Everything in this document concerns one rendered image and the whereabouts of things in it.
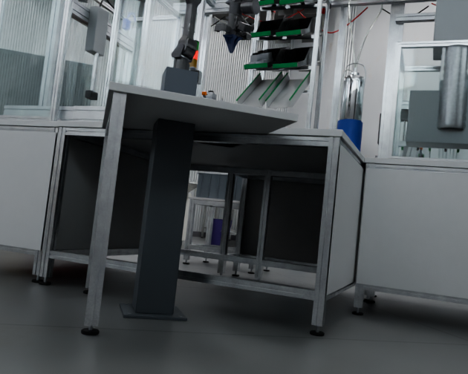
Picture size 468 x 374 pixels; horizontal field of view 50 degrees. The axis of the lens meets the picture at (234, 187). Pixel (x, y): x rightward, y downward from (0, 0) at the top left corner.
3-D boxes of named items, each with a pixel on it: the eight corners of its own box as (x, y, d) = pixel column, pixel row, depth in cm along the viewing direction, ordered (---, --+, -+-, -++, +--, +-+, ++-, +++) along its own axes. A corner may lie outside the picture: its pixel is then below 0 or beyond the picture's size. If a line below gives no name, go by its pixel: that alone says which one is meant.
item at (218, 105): (108, 89, 172) (109, 81, 172) (101, 128, 258) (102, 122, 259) (298, 121, 191) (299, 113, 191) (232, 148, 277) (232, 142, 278)
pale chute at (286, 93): (292, 107, 236) (290, 99, 234) (267, 108, 243) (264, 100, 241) (313, 79, 254) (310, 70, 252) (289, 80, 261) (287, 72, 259)
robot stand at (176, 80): (161, 111, 215) (166, 65, 216) (157, 117, 228) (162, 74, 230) (193, 116, 219) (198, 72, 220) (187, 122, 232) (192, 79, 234)
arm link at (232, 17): (215, 10, 207) (226, 9, 203) (242, 21, 221) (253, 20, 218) (213, 30, 207) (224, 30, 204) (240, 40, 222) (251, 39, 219)
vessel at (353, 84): (360, 119, 308) (365, 58, 310) (336, 119, 313) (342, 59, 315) (362, 124, 321) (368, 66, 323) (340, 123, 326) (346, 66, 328)
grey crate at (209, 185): (258, 202, 443) (261, 176, 445) (194, 197, 466) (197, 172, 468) (272, 205, 482) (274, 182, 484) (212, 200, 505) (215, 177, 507)
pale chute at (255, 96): (261, 107, 242) (259, 99, 239) (238, 107, 249) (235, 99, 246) (284, 79, 260) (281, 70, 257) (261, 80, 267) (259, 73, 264)
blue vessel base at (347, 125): (357, 162, 305) (361, 119, 307) (331, 161, 311) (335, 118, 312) (360, 166, 319) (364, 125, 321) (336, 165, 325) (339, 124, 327)
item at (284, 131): (342, 136, 211) (342, 129, 211) (56, 125, 267) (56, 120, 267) (376, 177, 342) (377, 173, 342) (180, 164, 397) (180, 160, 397)
